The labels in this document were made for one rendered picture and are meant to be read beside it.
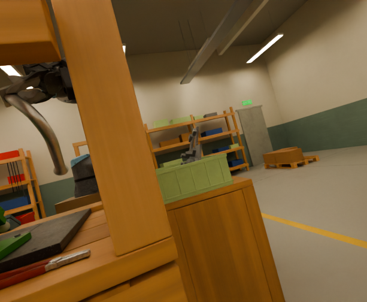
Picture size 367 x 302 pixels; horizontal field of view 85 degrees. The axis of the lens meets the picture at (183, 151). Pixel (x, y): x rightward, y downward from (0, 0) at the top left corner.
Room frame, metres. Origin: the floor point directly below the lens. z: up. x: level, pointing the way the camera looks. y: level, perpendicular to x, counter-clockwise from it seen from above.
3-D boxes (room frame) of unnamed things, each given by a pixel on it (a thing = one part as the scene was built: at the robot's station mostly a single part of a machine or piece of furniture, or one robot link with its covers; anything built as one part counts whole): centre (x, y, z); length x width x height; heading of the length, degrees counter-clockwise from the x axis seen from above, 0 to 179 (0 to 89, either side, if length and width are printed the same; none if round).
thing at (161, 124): (6.44, -0.47, 1.12); 3.01 x 0.54 x 2.23; 109
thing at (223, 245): (1.40, -0.02, 0.39); 0.68 x 0.52 x 0.79; 8
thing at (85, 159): (1.20, 0.60, 1.10); 0.13 x 0.12 x 0.14; 114
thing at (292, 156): (5.72, -2.81, 0.22); 1.20 x 0.81 x 0.44; 14
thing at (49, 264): (0.33, 0.27, 0.89); 0.16 x 0.05 x 0.01; 100
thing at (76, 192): (1.20, 0.61, 0.98); 0.15 x 0.15 x 0.10
